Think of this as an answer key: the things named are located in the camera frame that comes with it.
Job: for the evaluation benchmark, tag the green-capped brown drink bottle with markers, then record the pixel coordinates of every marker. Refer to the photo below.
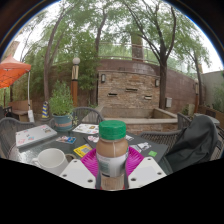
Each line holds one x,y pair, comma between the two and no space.
112,153

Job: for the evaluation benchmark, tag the globe-topped wooden lamp post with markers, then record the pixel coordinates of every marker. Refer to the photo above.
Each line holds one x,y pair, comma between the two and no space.
75,86

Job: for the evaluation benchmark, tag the blue yellow striped cone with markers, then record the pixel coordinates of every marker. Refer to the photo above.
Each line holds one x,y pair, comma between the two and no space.
45,110

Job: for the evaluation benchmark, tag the grey wall box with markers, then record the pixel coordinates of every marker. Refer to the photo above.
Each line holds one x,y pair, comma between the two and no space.
168,102

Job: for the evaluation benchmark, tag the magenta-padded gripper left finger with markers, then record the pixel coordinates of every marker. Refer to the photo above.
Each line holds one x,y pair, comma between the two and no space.
78,173

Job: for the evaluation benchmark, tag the green plant in blue pot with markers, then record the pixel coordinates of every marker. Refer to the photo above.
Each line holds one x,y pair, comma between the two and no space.
61,106

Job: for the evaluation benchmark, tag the silver laptop with stickers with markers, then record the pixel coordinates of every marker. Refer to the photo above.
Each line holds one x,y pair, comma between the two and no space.
35,135

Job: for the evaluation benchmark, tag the white ceramic mug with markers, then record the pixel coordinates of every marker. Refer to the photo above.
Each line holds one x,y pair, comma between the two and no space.
51,160

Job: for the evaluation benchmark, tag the yellow sticker card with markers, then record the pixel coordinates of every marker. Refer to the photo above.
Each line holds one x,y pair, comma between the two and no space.
82,150

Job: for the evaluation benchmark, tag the dark-trunked tree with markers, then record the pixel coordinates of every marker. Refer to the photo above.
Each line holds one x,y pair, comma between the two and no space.
162,86

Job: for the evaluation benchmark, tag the orange patio umbrella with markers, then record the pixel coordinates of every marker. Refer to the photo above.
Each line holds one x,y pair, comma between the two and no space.
11,71

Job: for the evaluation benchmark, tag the wooden bench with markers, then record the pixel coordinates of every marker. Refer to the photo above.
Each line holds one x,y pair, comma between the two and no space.
20,108

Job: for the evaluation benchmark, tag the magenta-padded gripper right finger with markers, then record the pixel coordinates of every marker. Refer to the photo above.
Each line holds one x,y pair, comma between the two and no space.
146,171

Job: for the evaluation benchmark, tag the white sticker sheet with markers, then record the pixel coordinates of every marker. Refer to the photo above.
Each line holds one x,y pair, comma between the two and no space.
86,128

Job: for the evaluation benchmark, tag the colourful picture card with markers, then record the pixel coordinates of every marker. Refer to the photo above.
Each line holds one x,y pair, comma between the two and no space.
66,139

